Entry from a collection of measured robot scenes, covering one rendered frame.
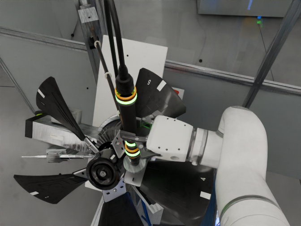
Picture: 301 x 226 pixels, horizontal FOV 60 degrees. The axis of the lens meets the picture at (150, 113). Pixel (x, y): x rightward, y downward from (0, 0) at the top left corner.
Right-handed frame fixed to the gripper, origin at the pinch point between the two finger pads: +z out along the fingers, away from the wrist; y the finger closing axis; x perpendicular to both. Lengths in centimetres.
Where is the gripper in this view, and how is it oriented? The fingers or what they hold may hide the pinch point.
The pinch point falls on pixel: (130, 128)
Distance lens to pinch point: 65.9
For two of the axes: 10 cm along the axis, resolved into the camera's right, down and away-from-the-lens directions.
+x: 0.1, -5.6, -8.3
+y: 2.7, -8.0, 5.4
